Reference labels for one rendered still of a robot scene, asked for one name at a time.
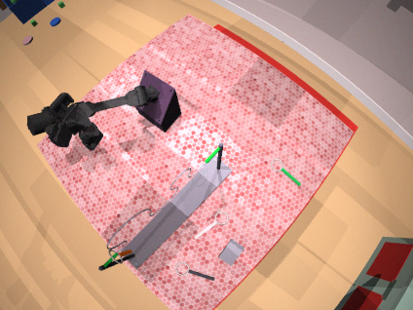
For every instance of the orange handle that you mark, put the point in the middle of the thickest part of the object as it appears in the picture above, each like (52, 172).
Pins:
(120, 255)

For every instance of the grey loop with flat beige handle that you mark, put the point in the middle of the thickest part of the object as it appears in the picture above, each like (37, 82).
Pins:
(210, 226)

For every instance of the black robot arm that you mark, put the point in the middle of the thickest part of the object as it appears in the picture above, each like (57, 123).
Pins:
(46, 122)

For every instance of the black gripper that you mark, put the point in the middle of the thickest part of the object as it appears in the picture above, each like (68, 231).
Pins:
(76, 121)

